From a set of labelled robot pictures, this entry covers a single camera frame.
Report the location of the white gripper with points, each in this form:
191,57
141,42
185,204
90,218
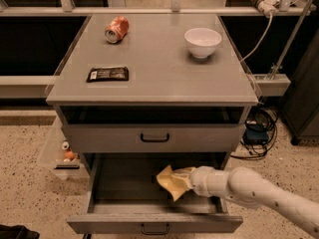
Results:
200,180

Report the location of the yellow sponge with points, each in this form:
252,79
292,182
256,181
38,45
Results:
165,181

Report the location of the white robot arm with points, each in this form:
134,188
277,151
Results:
248,188

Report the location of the open grey middle drawer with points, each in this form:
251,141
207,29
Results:
124,197

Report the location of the grey drawer cabinet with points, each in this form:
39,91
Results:
167,85

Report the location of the closed grey top drawer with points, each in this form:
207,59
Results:
129,138

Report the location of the clear plastic storage bin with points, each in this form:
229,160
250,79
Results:
53,155

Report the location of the black snack packet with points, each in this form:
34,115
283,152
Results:
108,74

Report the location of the white ceramic bowl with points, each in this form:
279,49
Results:
202,42

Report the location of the dark cabinet at right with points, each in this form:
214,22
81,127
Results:
301,107

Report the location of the crushed orange soda can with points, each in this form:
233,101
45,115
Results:
117,30

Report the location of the black bag corner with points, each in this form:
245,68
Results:
17,232

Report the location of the white power strip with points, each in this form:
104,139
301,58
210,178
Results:
266,7

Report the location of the metal diagonal rod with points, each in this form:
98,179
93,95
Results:
273,71

